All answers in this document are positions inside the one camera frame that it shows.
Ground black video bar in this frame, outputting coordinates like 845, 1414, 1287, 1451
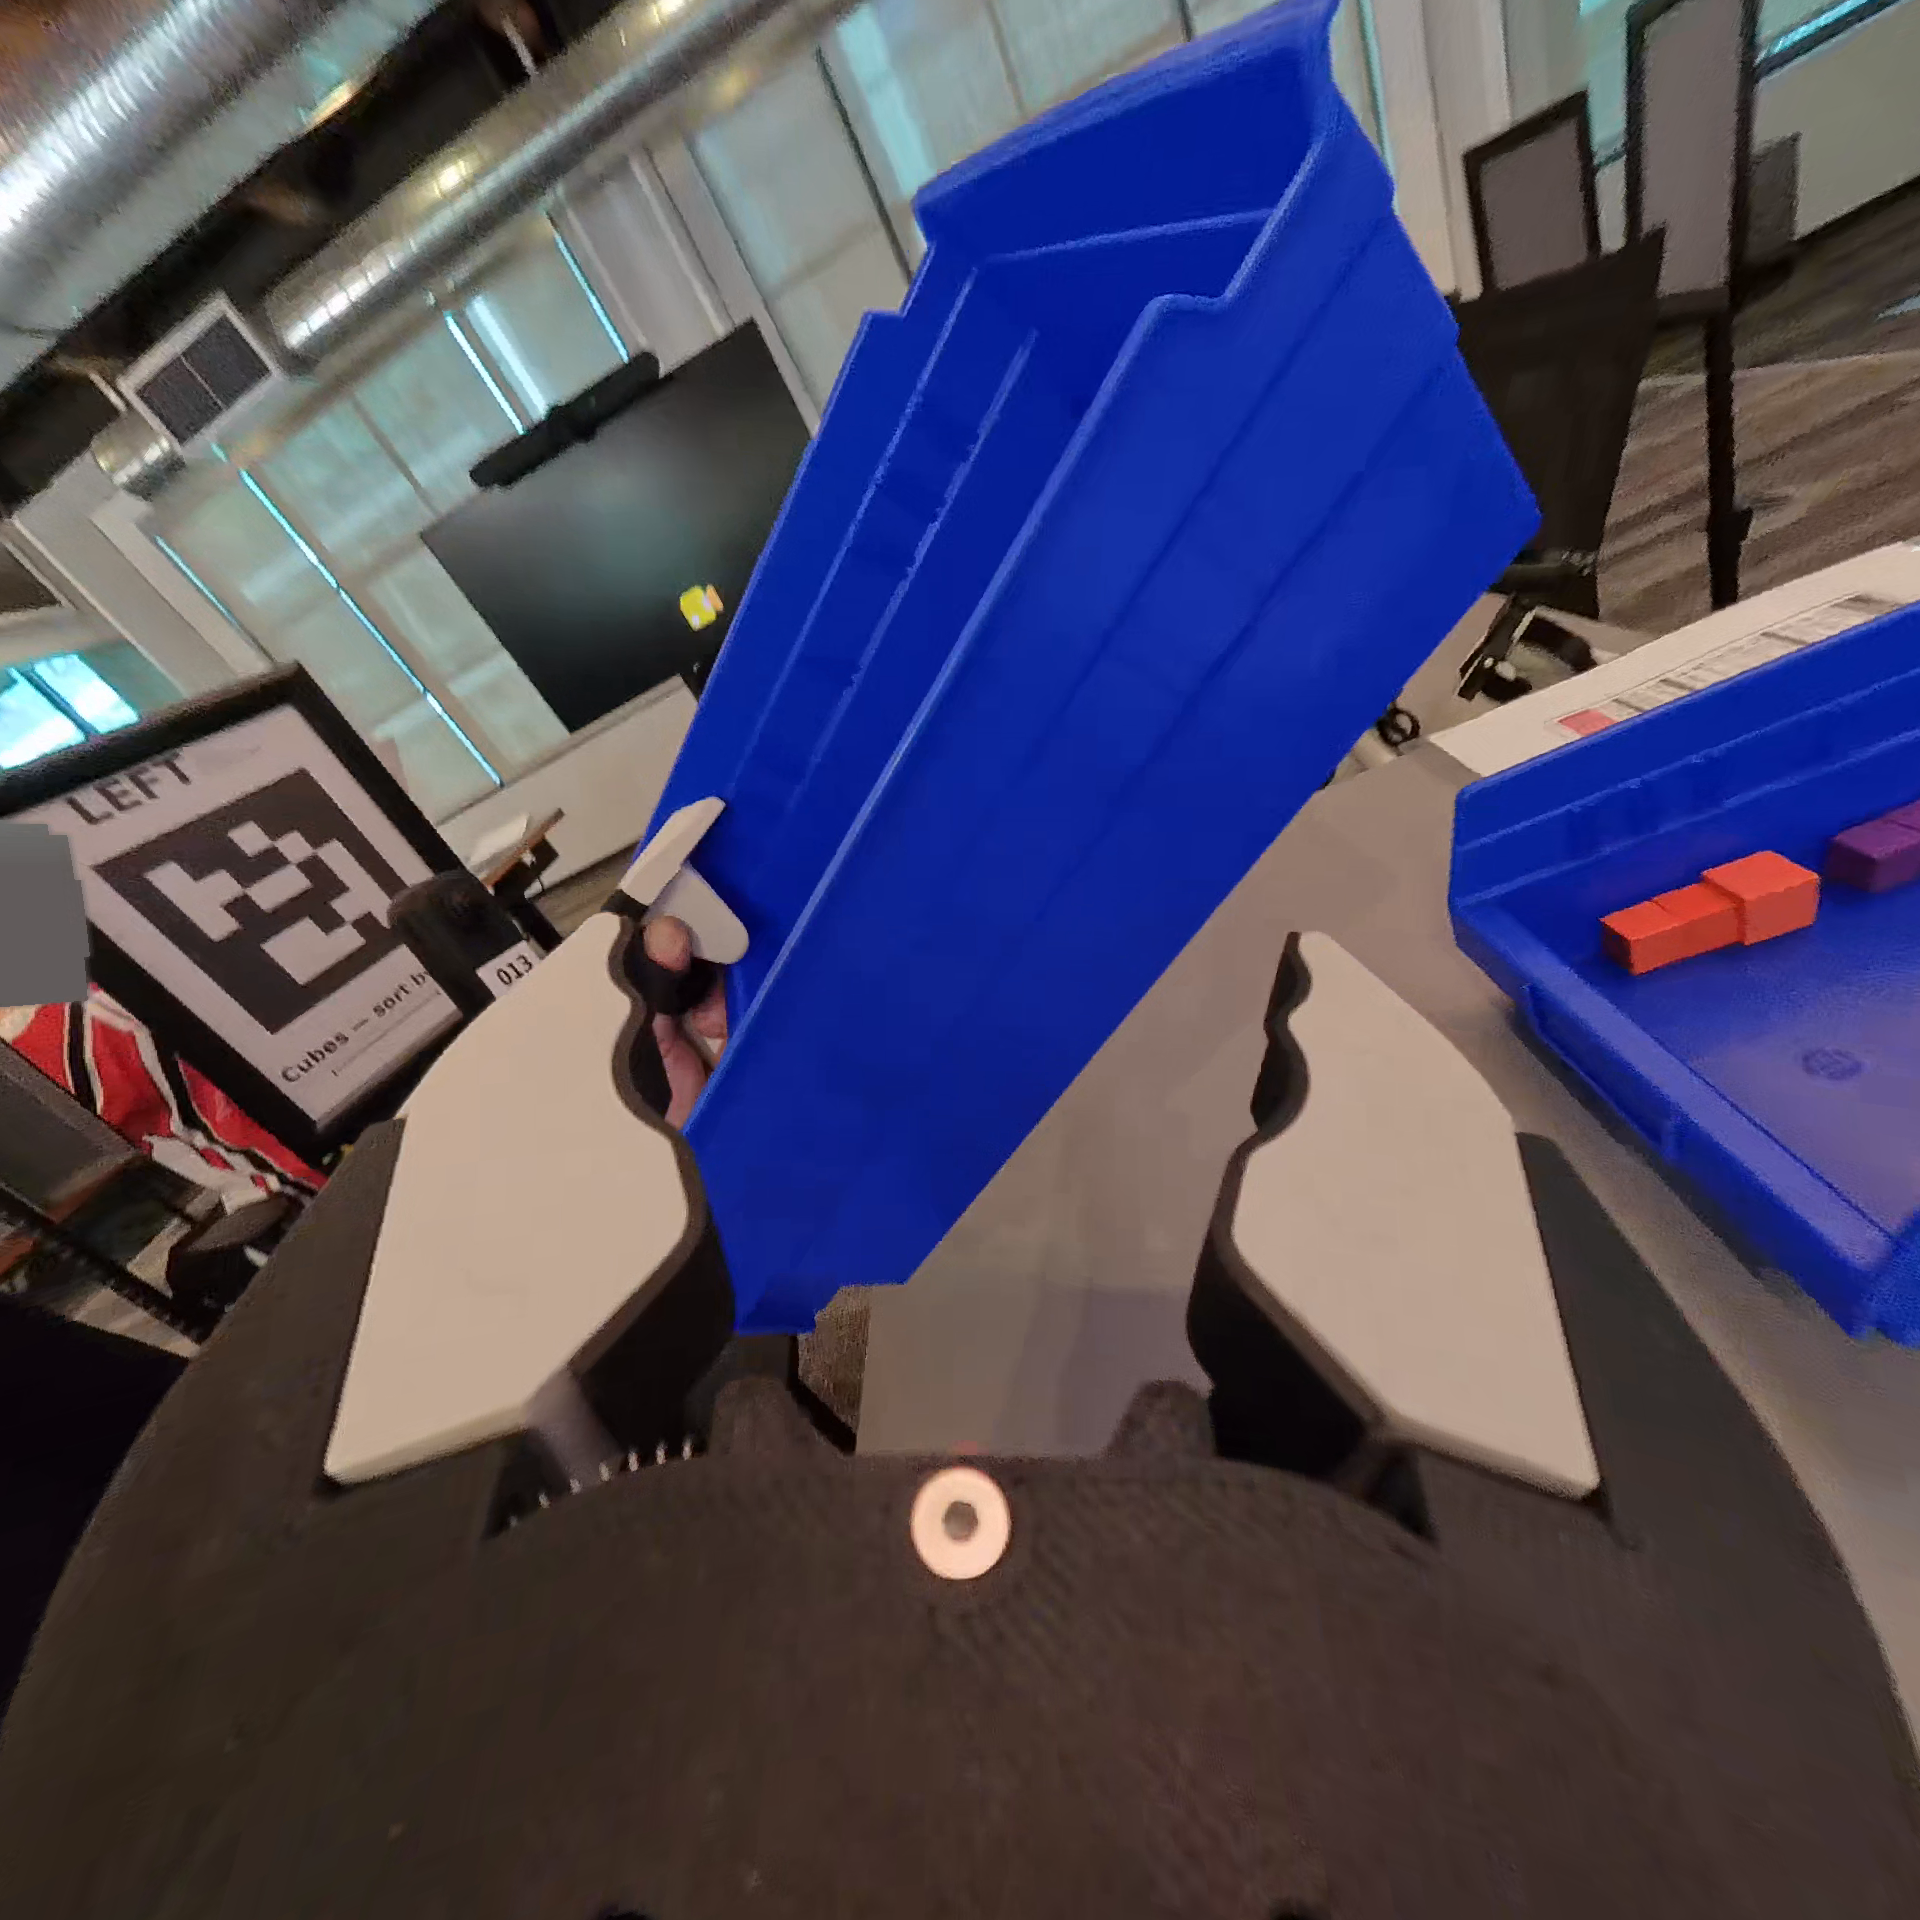
469, 352, 663, 488

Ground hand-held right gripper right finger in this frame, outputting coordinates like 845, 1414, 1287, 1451
1184, 931, 1605, 1501

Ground person's left hand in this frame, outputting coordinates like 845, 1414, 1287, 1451
643, 927, 731, 1128

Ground blue plastic bin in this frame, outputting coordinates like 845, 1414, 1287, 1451
638, 0, 1545, 1336
1448, 599, 1920, 1343

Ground silver round duct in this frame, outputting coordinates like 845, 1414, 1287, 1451
0, 0, 841, 348

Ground white paper sheet red label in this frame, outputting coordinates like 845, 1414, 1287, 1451
1432, 587, 1920, 775

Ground black office chair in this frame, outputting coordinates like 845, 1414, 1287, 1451
1448, 223, 1667, 707

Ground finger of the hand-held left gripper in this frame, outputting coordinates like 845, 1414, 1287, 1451
617, 800, 729, 920

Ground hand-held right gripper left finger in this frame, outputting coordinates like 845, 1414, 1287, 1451
323, 911, 741, 1488

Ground purple wooden cube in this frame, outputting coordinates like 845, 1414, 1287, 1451
1826, 801, 1920, 893

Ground black wall screen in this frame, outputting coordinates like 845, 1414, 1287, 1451
422, 323, 819, 735

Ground person's red striped shirt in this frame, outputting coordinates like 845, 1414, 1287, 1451
0, 983, 326, 1215

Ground ceiling air vent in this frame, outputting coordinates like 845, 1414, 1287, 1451
119, 292, 289, 443

